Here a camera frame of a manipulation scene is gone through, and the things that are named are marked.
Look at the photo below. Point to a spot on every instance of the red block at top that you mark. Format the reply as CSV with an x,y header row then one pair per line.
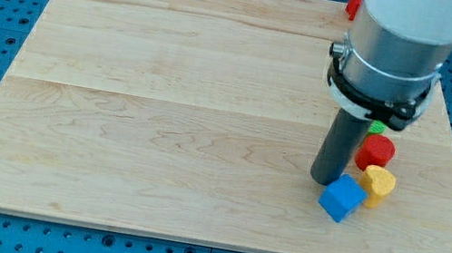
x,y
352,8

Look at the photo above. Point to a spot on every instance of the green block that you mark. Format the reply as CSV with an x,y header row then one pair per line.
x,y
377,127

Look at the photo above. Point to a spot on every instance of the light wooden board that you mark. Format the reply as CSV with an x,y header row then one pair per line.
x,y
198,121

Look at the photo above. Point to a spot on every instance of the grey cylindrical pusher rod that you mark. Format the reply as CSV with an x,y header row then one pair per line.
x,y
343,137

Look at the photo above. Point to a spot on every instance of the blue cube block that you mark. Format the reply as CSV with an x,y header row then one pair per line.
x,y
342,197

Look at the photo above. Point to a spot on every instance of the yellow heart block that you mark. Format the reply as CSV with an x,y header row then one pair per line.
x,y
378,183

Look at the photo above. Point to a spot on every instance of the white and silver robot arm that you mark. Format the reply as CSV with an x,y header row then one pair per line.
x,y
387,66

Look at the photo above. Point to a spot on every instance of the red cylinder block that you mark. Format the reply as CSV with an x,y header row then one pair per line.
x,y
375,150

